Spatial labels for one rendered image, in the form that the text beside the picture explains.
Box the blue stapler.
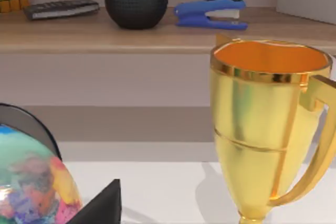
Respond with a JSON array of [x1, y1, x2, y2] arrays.
[[174, 0, 249, 30]]

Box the colourful globe with black frame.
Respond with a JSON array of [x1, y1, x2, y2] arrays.
[[0, 102, 83, 224]]

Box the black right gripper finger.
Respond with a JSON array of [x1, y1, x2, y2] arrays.
[[68, 178, 121, 224]]

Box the wooden shelf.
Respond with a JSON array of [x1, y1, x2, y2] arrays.
[[0, 6, 336, 55]]

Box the gold trophy cup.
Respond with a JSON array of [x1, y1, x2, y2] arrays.
[[209, 33, 336, 224]]

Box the dark grey closed book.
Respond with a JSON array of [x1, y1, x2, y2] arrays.
[[23, 0, 100, 22]]

